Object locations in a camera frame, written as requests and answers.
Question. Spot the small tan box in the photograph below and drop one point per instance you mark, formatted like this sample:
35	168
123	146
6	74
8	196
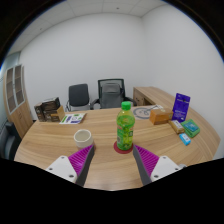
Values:
176	126

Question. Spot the small light blue box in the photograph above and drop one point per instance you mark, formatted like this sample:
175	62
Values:
185	139

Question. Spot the black mesh office chair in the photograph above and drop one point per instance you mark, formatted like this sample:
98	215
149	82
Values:
111	93

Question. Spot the white sheet with round print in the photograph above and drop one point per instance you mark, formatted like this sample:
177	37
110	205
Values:
141	112

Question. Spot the black sofa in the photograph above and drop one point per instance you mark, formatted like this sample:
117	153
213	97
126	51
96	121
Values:
7	140

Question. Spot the white printed leaflet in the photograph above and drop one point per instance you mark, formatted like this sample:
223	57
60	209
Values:
73	118

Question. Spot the white and brown cup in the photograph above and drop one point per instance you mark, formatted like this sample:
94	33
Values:
83	137

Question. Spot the green folded cloth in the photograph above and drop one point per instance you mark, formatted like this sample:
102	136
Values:
190	127

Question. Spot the wooden shelf unit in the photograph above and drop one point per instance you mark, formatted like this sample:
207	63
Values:
16	106

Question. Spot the dark grey office chair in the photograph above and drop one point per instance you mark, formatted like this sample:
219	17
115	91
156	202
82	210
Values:
78	95

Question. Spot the brown cardboard box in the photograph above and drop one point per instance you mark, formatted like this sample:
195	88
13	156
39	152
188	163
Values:
160	116

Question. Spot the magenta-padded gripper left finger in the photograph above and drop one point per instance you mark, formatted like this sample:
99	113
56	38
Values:
65	167

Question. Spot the green drink bottle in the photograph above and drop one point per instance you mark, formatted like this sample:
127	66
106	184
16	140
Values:
125	130

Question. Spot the flat round red coaster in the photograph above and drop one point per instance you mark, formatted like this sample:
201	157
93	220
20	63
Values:
122	151

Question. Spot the cardboard box of dark packets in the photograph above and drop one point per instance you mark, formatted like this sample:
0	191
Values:
49	109

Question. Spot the purple upright package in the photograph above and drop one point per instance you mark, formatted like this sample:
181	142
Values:
181	107

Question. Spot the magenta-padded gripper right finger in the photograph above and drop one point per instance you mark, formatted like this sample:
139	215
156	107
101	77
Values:
165	166

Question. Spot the wooden side desk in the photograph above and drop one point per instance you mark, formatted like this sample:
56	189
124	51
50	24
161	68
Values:
153	95

